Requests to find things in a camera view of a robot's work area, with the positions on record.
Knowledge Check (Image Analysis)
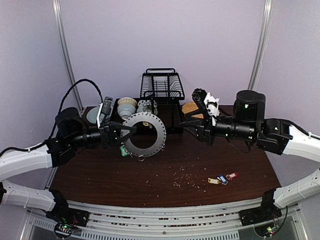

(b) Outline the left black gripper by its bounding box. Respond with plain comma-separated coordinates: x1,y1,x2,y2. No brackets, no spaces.
67,120,135,149

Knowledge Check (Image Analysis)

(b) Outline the grey perforated keyring disc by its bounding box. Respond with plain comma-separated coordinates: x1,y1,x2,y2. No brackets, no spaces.
122,112,167,162

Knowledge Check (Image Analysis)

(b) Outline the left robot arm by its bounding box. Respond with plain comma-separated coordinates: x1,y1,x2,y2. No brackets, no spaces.
0,107,136,226

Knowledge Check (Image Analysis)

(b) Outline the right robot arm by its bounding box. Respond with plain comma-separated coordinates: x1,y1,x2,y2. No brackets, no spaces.
180,88,320,226

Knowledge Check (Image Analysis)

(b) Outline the green key tag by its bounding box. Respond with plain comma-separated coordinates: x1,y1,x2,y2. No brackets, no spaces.
119,146,128,157

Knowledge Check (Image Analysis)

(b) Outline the yellow dotted plate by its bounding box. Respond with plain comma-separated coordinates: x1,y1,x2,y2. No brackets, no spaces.
182,101,204,119

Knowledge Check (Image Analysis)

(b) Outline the light blue ribbed bowl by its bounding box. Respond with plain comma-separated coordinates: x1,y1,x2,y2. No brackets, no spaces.
117,103,136,120

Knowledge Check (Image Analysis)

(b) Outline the light blue plate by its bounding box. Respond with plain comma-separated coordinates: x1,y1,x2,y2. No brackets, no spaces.
86,105,104,124

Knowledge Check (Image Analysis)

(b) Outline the cream patterned bowl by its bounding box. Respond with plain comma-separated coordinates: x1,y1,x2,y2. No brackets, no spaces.
117,97,138,108

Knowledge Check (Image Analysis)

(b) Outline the light blue floral bowl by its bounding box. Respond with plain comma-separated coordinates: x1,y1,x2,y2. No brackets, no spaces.
136,105,158,116

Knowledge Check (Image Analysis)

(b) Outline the dotted white bowl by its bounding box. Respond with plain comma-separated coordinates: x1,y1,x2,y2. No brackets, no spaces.
137,99,158,108

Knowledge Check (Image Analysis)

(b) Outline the red key tag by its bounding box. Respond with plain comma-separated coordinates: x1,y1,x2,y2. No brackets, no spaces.
225,172,238,181

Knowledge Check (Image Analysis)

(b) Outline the blue key tag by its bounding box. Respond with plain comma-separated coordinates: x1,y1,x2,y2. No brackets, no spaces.
217,174,228,186

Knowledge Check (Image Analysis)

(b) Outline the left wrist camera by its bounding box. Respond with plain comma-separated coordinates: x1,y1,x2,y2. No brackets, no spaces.
96,96,114,128

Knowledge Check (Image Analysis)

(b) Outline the black wire dish rack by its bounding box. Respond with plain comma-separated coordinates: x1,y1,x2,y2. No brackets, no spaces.
109,67,186,137

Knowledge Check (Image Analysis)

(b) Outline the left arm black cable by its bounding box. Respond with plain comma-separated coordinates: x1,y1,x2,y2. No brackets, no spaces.
0,78,105,157

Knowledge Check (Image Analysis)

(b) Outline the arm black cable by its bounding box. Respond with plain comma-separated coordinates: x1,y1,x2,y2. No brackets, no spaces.
282,119,320,141
0,78,105,157

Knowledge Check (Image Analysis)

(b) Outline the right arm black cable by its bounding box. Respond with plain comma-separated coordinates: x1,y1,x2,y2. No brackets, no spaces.
282,119,320,141

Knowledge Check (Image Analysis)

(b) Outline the right aluminium frame post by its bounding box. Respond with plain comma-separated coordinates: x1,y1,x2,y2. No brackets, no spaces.
247,0,274,91

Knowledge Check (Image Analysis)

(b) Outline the aluminium frame post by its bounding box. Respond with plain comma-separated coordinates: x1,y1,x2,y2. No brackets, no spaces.
247,0,274,91
51,0,85,111

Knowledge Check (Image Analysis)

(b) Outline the left aluminium frame post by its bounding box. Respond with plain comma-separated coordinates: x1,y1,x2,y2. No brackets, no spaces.
51,0,85,111

